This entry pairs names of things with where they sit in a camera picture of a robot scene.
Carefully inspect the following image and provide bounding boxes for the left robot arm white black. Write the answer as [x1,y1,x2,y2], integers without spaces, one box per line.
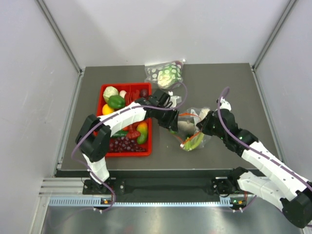
[72,90,179,194]

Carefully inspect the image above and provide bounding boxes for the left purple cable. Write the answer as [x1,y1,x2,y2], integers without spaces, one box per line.
[71,81,188,204]

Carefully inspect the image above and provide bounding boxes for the fake red lobster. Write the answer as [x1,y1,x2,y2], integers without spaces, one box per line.
[124,90,140,139]

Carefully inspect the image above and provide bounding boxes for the fake purple grapes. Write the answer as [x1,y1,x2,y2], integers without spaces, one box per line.
[109,136,146,153]

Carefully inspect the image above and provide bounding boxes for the clear orange zip bag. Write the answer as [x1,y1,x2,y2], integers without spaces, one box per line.
[169,107,211,152]

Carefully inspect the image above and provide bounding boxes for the fake orange yellow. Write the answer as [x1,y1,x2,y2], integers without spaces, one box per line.
[102,104,115,115]

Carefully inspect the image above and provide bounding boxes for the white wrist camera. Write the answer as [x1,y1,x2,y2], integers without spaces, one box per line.
[167,91,182,108]
[216,97,232,111]

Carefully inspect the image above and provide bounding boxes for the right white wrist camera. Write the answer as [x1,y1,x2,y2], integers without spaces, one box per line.
[216,97,232,111]

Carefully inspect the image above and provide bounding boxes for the red plastic tray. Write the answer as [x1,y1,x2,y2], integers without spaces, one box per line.
[97,83,152,157]

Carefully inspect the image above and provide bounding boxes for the fake cabbage in bag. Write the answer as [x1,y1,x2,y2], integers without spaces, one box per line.
[157,62,182,89]

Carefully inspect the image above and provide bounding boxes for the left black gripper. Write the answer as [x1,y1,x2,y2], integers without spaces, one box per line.
[154,105,179,133]

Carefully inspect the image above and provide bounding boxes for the clear bag with cabbage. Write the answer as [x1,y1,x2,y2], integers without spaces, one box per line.
[144,59,186,90]

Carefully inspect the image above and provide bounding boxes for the fake grey fish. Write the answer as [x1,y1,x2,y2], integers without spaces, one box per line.
[177,107,210,135]

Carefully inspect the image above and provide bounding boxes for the fake celery stalk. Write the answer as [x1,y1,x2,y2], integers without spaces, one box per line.
[181,132,204,151]

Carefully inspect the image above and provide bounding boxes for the fake green bell pepper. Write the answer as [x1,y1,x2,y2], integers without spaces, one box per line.
[108,95,126,109]

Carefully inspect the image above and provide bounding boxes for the fake green cucumber in tray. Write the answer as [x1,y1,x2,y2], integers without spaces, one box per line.
[111,130,128,138]

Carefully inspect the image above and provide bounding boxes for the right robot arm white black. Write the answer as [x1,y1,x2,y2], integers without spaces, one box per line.
[196,109,312,228]

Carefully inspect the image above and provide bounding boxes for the fake white cauliflower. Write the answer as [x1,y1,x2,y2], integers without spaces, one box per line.
[103,86,119,103]

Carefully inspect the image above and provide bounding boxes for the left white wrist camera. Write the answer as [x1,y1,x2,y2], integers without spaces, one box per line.
[167,91,182,108]

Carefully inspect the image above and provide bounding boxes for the fake mango yellow green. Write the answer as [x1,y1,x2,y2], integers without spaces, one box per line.
[136,122,148,144]

